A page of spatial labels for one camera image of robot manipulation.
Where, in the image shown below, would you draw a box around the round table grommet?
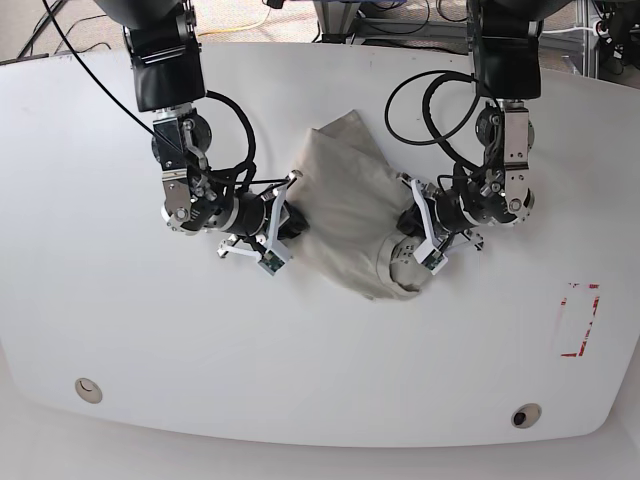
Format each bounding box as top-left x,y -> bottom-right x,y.
74,378 -> 103,405
511,403 -> 542,429

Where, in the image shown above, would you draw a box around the red tape rectangle marking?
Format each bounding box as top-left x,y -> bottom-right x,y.
555,283 -> 602,358

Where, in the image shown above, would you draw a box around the right round table grommet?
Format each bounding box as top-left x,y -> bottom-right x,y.
511,403 -> 542,429

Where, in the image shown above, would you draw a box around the left round table grommet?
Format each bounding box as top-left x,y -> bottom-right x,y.
74,378 -> 103,405

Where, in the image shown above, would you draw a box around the aluminium frame rail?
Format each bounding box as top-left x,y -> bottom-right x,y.
312,1 -> 600,78

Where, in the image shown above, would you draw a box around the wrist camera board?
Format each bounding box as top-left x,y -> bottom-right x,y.
257,250 -> 287,276
413,242 -> 448,276

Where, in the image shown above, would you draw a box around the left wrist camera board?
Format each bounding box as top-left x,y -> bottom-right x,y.
413,242 -> 448,276

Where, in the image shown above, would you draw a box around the beige grey t-shirt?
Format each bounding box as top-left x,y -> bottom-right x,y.
287,111 -> 432,300

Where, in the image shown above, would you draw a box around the black coiled cables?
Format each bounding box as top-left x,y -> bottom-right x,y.
384,0 -> 496,166

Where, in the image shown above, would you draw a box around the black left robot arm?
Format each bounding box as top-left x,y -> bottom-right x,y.
397,1 -> 543,273

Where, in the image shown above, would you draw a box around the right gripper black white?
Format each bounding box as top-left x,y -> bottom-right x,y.
215,170 -> 309,263

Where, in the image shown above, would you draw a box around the yellow cable on floor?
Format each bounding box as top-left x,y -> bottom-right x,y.
197,4 -> 272,39

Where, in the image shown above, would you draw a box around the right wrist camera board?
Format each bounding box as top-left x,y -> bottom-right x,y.
257,250 -> 287,276

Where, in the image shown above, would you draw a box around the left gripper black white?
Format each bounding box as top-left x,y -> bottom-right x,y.
396,173 -> 484,258

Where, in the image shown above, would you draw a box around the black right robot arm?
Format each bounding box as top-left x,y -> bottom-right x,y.
98,1 -> 309,274

